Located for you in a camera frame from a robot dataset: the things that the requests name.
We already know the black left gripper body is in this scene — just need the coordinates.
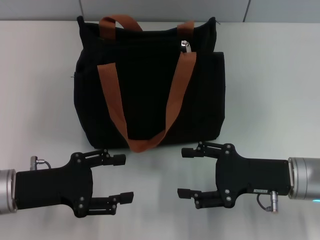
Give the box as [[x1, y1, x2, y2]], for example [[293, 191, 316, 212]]
[[14, 151, 95, 218]]

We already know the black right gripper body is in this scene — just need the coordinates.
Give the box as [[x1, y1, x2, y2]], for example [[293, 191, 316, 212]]
[[214, 143, 293, 208]]

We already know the black bag with orange handles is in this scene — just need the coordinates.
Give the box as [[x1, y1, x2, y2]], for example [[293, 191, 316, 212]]
[[72, 15, 227, 153]]

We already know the silver zipper pull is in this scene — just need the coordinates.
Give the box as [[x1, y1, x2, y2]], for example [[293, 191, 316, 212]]
[[180, 39, 193, 55]]

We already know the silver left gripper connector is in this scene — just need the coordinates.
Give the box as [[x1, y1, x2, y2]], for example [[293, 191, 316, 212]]
[[29, 156, 42, 171]]

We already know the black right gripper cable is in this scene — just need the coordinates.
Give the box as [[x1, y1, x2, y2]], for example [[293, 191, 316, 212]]
[[256, 194, 272, 211]]

